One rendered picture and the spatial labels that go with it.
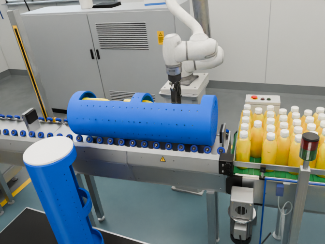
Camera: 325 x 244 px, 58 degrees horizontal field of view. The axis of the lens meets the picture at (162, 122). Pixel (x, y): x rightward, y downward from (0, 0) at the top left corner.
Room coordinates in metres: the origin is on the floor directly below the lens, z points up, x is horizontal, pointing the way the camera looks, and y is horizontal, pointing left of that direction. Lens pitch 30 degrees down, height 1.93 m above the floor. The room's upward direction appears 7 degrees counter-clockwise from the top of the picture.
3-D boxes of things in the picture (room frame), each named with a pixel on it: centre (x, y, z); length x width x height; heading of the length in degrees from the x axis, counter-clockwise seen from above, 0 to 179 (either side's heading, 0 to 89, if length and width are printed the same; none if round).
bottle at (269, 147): (1.19, -0.52, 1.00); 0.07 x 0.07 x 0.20
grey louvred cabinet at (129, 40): (3.83, 0.61, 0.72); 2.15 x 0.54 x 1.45; 64
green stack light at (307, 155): (0.93, -0.57, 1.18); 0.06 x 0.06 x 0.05
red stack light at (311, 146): (0.93, -0.57, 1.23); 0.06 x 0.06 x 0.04
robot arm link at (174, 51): (1.55, -0.11, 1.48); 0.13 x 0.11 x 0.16; 83
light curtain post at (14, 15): (2.24, 0.95, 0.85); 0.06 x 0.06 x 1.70; 69
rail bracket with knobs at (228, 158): (1.20, -0.30, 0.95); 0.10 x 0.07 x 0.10; 159
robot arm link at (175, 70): (1.55, -0.10, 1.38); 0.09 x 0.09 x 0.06
